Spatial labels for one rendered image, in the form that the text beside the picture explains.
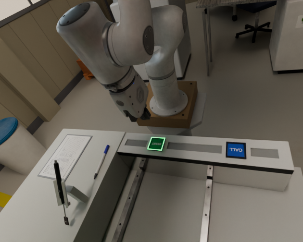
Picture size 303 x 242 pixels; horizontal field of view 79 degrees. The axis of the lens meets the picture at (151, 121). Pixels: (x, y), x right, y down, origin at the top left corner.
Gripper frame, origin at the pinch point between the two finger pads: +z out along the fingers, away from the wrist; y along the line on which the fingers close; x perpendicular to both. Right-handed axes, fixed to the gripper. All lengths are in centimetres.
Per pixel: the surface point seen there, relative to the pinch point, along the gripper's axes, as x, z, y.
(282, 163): -37.4, 14.6, -6.3
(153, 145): 1.1, 14.5, -4.2
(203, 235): -17.9, 21.2, -28.0
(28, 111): 242, 100, 65
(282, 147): -38.1, 15.7, -1.2
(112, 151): 16.7, 13.6, -8.3
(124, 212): 8.9, 21.2, -27.4
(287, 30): -71, 93, 152
